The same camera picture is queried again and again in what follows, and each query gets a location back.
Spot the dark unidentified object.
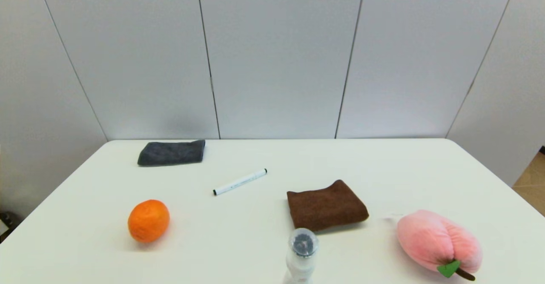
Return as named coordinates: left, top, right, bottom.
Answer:
left=0, top=211, right=20, bottom=242

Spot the clear plastic bottle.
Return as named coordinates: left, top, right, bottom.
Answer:
left=283, top=228, right=319, bottom=284

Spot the grey folded cloth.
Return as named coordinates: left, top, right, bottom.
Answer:
left=137, top=140, right=206, bottom=167

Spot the pink plush peach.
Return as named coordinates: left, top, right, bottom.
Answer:
left=396, top=209, right=483, bottom=281

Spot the orange fruit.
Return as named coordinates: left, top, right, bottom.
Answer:
left=128, top=199, right=170, bottom=244

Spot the brown folded cloth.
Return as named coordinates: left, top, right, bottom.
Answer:
left=287, top=179, right=370, bottom=232

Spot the white marker pen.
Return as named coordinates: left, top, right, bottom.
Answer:
left=213, top=169, right=268, bottom=196

